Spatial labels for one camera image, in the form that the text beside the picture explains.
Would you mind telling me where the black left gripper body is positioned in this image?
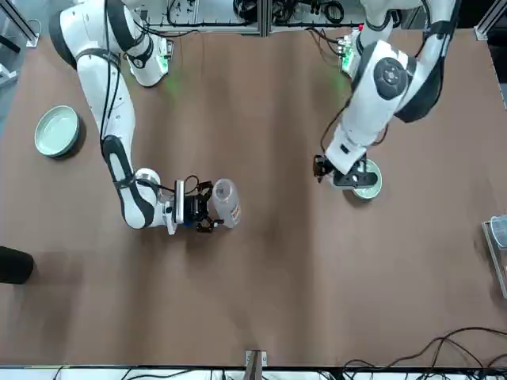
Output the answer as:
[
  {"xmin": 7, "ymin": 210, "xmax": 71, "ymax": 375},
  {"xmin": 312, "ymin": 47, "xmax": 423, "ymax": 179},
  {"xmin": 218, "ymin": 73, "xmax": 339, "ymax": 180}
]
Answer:
[{"xmin": 334, "ymin": 158, "xmax": 375, "ymax": 189}]

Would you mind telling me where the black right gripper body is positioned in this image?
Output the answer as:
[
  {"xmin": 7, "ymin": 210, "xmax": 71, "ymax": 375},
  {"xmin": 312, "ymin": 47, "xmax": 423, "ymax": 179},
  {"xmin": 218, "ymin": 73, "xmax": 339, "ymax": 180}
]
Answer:
[{"xmin": 184, "ymin": 194, "xmax": 204, "ymax": 228}]

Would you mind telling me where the transparent plastic bottle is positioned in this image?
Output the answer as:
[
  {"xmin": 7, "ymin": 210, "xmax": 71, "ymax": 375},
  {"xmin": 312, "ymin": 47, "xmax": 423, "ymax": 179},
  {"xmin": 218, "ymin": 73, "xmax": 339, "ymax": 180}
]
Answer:
[{"xmin": 212, "ymin": 177, "xmax": 242, "ymax": 230}]

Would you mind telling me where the small pale green bowl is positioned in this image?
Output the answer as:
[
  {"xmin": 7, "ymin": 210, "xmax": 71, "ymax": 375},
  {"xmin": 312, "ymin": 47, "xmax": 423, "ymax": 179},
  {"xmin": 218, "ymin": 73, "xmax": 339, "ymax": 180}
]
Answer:
[{"xmin": 347, "ymin": 158, "xmax": 383, "ymax": 203}]

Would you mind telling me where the translucent blue plastic cup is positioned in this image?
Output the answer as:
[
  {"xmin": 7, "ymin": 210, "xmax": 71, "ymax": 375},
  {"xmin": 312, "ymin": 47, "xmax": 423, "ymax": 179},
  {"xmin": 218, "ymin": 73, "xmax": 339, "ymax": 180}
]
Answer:
[{"xmin": 490, "ymin": 214, "xmax": 507, "ymax": 249}]

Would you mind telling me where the pale green ceramic dish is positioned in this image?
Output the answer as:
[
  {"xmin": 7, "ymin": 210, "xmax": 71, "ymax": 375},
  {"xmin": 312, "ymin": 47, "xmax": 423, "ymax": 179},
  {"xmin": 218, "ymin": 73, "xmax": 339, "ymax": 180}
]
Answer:
[{"xmin": 33, "ymin": 104, "xmax": 82, "ymax": 159}]

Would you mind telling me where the black vase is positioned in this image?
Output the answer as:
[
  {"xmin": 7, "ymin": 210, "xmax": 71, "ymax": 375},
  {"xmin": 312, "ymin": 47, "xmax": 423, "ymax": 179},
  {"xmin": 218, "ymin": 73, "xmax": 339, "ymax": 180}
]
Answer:
[{"xmin": 0, "ymin": 245, "xmax": 35, "ymax": 286}]

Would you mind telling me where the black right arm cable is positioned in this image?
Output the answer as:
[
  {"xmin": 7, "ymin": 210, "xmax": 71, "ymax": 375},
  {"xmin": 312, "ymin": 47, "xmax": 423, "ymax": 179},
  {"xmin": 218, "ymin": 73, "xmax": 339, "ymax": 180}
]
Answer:
[{"xmin": 97, "ymin": 47, "xmax": 124, "ymax": 143}]

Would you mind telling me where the aluminium frame post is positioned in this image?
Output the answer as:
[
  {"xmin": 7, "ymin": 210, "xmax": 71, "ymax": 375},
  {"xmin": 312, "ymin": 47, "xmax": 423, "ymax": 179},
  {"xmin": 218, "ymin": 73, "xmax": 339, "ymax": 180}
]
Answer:
[
  {"xmin": 244, "ymin": 348, "xmax": 269, "ymax": 380},
  {"xmin": 257, "ymin": 0, "xmax": 273, "ymax": 39}
]

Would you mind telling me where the wooden wire cup rack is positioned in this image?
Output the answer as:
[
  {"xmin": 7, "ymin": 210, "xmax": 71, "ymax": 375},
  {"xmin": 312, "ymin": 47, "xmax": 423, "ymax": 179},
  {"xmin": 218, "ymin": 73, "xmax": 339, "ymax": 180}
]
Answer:
[{"xmin": 481, "ymin": 218, "xmax": 507, "ymax": 300}]

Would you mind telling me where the black loose cable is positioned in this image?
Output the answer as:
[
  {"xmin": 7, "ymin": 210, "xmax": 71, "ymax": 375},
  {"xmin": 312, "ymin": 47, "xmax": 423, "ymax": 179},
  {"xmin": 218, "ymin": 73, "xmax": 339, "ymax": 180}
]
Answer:
[{"xmin": 339, "ymin": 325, "xmax": 507, "ymax": 380}]

